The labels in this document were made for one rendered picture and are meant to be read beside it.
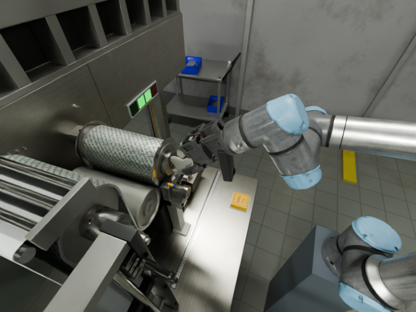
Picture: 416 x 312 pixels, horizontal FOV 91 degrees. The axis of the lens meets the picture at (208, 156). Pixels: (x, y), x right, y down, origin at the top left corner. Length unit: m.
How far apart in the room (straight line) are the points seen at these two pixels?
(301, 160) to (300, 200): 1.78
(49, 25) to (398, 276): 1.02
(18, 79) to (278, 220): 1.87
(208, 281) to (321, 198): 1.68
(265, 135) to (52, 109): 0.60
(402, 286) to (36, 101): 0.97
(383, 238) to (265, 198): 1.42
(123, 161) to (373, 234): 0.74
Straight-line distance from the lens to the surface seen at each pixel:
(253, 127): 0.40
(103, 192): 0.46
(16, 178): 0.46
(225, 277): 0.83
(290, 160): 0.42
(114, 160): 0.65
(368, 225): 0.80
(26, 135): 0.73
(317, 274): 0.91
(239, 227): 0.90
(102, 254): 0.31
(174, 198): 0.68
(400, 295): 0.69
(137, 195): 0.59
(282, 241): 1.94
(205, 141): 0.47
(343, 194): 2.44
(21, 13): 0.72
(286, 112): 0.38
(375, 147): 0.54
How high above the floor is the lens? 1.70
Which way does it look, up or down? 46 degrees down
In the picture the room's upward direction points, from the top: straight up
